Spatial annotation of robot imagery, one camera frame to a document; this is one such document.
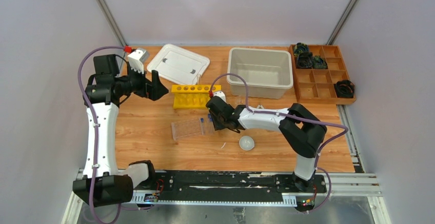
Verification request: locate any clear acrylic tube rack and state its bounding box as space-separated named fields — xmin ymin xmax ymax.
xmin=171 ymin=118 xmax=201 ymax=140

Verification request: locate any small clear glass beaker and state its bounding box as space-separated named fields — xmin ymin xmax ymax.
xmin=234 ymin=96 xmax=246 ymax=106

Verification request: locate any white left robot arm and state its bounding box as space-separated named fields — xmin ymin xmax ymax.
xmin=72 ymin=53 xmax=169 ymax=207

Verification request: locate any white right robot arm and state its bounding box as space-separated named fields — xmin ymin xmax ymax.
xmin=206 ymin=96 xmax=327 ymax=192

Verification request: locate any yellow test tube rack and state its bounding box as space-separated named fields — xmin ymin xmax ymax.
xmin=171 ymin=85 xmax=222 ymax=109

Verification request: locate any white plastic bin lid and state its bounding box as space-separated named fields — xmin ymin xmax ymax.
xmin=147 ymin=44 xmax=210 ymax=85

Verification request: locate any white plastic bin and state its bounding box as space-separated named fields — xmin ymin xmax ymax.
xmin=226 ymin=47 xmax=294 ymax=99

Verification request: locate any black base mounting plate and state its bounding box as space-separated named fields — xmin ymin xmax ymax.
xmin=124 ymin=170 xmax=328 ymax=203

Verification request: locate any wooden compartment tray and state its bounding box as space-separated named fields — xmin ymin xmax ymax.
xmin=288 ymin=45 xmax=357 ymax=105

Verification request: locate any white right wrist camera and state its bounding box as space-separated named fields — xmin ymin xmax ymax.
xmin=213 ymin=91 xmax=226 ymax=102

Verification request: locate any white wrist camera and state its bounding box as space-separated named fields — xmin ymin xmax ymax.
xmin=213 ymin=91 xmax=226 ymax=102
xmin=127 ymin=48 xmax=150 ymax=74

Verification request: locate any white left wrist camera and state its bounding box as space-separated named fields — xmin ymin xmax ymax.
xmin=127 ymin=48 xmax=150 ymax=74

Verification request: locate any dark green ring part top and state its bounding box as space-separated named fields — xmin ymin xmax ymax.
xmin=293 ymin=43 xmax=310 ymax=56

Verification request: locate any dark green ring part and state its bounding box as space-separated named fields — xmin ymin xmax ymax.
xmin=293 ymin=43 xmax=310 ymax=56
xmin=312 ymin=55 xmax=328 ymax=69

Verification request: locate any dark green ring part right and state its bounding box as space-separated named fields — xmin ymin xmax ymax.
xmin=312 ymin=55 xmax=328 ymax=69

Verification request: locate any black ring part on tray edge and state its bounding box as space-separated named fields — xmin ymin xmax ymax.
xmin=333 ymin=79 xmax=355 ymax=98

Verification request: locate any aluminium frame rail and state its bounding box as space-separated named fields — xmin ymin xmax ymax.
xmin=62 ymin=170 xmax=392 ymax=223

